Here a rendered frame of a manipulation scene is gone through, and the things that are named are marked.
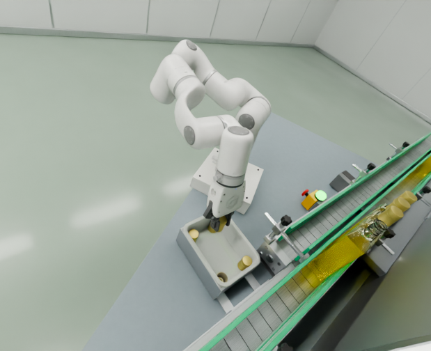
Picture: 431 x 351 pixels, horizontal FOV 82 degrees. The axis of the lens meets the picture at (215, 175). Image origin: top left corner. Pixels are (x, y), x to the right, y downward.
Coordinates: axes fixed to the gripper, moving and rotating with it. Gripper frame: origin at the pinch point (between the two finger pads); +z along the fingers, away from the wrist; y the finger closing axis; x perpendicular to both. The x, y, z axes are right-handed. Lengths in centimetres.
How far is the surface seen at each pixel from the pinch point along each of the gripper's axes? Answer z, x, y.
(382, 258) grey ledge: 14, -34, 49
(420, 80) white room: 13, 104, 607
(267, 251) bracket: 9.8, -10.9, 11.9
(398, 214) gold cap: -15.9, -31.8, 26.7
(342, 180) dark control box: 11, -2, 80
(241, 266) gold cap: 15.8, -8.1, 5.2
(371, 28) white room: -60, 236, 604
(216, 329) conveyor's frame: 10.1, -19.5, -15.6
